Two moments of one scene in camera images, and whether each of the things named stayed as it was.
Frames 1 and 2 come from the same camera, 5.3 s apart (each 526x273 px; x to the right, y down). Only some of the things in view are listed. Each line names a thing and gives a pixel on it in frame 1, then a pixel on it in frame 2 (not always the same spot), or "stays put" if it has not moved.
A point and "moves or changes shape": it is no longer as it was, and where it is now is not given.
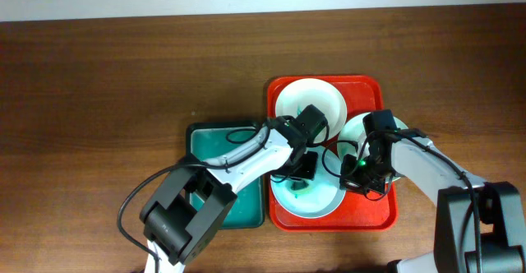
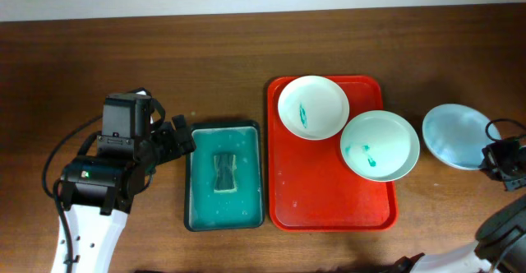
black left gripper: [300, 173] -> [173, 137]
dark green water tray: [211, 139] stays put
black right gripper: [349, 180] -> [493, 162]
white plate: [298, 94] stays put
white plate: [313, 197] -> [455, 134]
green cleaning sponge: [298, 185] moves or changes shape
